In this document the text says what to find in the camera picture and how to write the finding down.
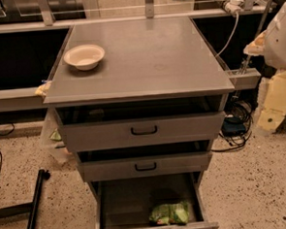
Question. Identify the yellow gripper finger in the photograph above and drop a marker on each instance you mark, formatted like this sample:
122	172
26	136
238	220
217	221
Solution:
256	47

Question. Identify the green rice chip bag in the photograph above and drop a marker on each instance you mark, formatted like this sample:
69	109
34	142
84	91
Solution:
167	214

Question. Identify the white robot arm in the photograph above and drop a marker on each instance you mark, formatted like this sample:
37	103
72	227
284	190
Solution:
271	43

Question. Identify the grey drawer cabinet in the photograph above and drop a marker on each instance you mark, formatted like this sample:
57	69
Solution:
154	67

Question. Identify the grey top drawer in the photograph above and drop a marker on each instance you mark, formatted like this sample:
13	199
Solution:
82	132

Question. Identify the grey drawer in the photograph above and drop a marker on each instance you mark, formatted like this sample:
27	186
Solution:
82	132
146	161
128	203

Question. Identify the grey middle drawer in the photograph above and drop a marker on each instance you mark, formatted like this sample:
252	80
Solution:
146	161

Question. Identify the grey bottom drawer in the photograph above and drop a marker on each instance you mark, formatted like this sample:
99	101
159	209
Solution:
128	203

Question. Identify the clear plastic bag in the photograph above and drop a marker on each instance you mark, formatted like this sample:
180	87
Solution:
51	140

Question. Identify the thin metal rod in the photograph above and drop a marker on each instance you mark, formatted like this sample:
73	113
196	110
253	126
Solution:
247	5

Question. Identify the white power strip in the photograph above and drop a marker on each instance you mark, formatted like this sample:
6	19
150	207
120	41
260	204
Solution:
230	6

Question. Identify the dark blue box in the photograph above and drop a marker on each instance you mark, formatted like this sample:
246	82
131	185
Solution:
232	126

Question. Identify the white paper bowl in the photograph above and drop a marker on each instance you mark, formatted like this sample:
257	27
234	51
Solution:
84	57

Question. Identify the black floor stand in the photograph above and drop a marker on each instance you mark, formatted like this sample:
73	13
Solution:
30	208

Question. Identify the yellow sponge on rail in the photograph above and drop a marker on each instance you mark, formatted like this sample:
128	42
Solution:
43	89

